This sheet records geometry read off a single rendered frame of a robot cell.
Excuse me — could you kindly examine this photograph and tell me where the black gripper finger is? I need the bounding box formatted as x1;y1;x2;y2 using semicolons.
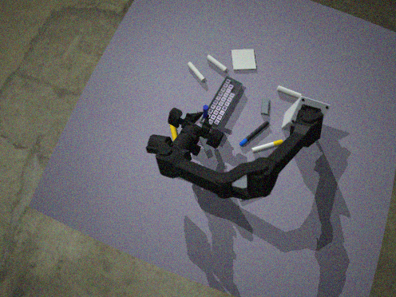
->
186;112;203;124
202;115;212;129

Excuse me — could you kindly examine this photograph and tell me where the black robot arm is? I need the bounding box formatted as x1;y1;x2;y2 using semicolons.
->
146;105;323;200

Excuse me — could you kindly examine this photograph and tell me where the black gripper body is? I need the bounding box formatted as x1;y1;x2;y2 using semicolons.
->
168;107;224;149

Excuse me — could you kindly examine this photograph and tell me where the black marker with blue cap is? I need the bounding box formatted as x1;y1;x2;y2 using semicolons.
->
240;121;270;146

